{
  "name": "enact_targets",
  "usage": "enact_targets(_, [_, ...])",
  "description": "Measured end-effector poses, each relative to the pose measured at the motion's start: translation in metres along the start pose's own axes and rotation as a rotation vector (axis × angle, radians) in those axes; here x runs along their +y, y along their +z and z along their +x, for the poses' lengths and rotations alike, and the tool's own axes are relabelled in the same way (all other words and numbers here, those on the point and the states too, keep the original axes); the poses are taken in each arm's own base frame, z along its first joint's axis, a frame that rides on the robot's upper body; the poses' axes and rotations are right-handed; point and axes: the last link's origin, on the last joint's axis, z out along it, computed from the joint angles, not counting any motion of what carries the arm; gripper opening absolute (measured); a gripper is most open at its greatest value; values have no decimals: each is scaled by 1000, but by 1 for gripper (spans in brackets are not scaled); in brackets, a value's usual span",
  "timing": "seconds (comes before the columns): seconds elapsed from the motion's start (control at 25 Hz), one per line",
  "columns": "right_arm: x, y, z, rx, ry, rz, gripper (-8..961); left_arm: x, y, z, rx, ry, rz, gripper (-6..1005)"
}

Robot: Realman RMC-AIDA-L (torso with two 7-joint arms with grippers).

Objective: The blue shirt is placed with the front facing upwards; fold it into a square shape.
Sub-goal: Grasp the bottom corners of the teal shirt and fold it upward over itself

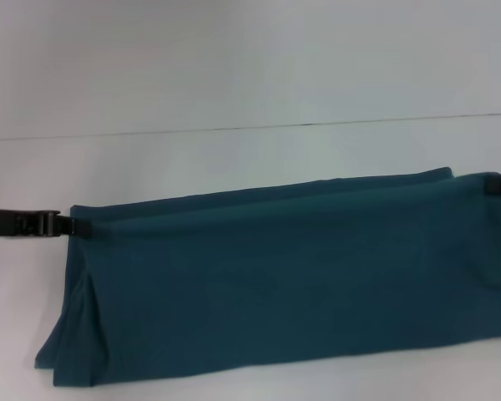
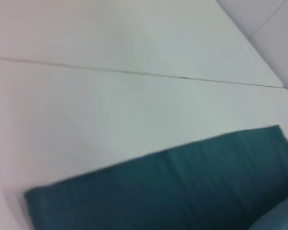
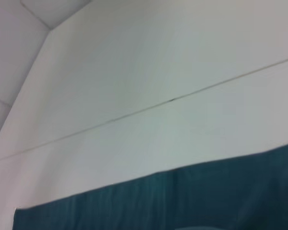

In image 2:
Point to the teal t-shirt with FREE print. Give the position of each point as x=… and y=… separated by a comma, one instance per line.
x=170, y=187

